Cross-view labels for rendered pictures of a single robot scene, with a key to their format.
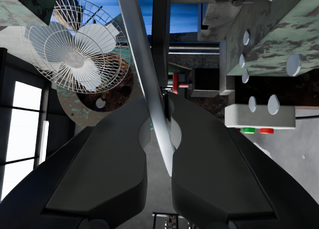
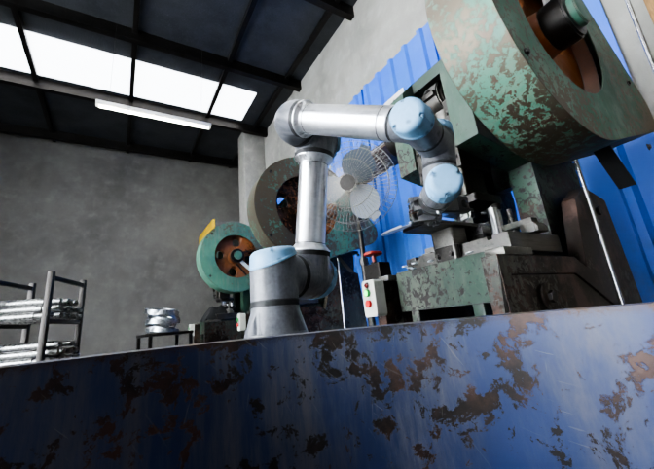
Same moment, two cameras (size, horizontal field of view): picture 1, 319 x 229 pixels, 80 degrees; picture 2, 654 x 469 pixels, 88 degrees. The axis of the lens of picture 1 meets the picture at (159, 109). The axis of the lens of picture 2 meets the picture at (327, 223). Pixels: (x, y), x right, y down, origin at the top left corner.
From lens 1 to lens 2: 1.01 m
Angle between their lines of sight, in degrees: 28
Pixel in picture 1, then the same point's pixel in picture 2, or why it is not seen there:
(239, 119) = (376, 282)
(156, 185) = not seen: hidden behind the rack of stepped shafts
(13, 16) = (405, 162)
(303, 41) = (429, 281)
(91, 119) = (266, 192)
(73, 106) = (279, 173)
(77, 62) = (345, 184)
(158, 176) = not seen: hidden behind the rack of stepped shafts
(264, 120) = (378, 296)
